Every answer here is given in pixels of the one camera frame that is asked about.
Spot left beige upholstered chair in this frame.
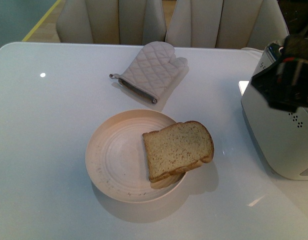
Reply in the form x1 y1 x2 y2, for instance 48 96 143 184
56 0 167 45

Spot silver white toaster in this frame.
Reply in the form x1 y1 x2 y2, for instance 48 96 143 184
240 38 308 181

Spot beige round plate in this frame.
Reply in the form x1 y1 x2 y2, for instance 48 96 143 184
85 109 186 204

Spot slice of bread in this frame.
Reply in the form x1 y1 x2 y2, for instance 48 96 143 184
142 120 214 189

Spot right beige upholstered chair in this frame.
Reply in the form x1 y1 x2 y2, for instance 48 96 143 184
165 0 289 50

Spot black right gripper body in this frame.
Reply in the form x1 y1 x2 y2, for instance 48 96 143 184
251 35 308 113

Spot beige upholstered chair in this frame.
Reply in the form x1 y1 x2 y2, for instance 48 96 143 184
56 0 167 45
165 0 289 50

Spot grey quilted oven mitt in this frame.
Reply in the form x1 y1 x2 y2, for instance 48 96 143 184
109 41 188 104

